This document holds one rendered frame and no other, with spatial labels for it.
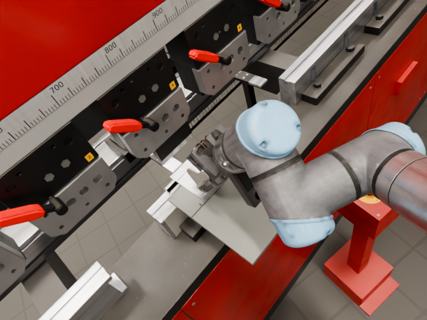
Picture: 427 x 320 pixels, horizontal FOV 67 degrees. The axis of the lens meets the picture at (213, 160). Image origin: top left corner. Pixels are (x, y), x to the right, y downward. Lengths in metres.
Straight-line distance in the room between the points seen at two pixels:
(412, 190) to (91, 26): 0.46
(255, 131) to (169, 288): 0.54
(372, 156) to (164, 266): 0.59
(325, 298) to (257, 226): 1.02
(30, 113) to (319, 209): 0.41
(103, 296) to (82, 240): 1.40
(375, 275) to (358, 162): 1.19
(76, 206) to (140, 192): 1.59
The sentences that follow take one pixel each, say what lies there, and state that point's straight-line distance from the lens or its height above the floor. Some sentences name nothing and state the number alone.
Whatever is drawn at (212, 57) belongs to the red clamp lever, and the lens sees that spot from 0.63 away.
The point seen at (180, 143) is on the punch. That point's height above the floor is 1.10.
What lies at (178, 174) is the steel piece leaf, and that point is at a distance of 0.83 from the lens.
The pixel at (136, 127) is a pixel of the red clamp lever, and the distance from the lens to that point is 0.56.
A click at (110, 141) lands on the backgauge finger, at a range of 0.98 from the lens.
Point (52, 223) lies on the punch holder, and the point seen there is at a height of 1.22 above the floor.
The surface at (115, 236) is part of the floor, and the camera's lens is 2.11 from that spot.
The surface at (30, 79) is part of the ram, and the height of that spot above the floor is 1.42.
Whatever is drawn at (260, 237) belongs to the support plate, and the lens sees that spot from 0.69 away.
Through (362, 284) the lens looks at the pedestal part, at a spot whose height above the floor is 0.12.
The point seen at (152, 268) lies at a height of 0.87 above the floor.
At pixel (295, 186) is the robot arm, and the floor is 1.27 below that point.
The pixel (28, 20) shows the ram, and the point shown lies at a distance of 0.49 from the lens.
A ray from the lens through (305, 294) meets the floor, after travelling 1.69.
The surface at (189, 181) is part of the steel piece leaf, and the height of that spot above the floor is 1.00.
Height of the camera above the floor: 1.62
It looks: 49 degrees down
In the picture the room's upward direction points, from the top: 22 degrees counter-clockwise
